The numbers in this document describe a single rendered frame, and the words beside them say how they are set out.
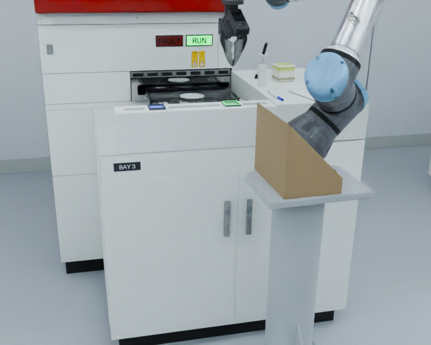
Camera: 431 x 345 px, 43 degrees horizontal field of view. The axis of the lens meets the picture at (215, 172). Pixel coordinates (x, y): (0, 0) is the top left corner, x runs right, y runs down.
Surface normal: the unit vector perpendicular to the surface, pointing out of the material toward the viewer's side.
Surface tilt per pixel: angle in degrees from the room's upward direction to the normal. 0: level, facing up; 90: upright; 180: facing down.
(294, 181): 90
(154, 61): 90
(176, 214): 90
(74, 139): 90
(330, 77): 62
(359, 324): 0
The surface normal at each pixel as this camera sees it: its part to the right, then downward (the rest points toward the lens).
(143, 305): 0.23, 0.36
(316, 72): -0.47, -0.17
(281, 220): -0.74, 0.23
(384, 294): 0.01, -0.93
